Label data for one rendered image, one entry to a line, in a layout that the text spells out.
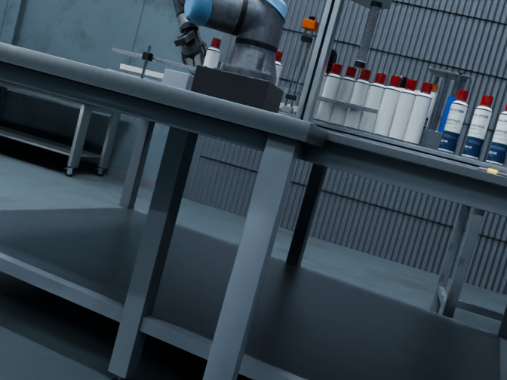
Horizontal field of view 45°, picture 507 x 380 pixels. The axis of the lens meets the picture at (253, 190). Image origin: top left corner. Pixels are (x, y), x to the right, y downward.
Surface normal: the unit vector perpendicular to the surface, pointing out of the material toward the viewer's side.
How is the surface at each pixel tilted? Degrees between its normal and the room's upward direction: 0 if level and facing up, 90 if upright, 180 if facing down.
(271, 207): 90
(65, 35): 90
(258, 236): 90
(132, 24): 90
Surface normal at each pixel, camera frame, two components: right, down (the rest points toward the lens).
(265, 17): 0.25, 0.15
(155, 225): -0.37, -0.02
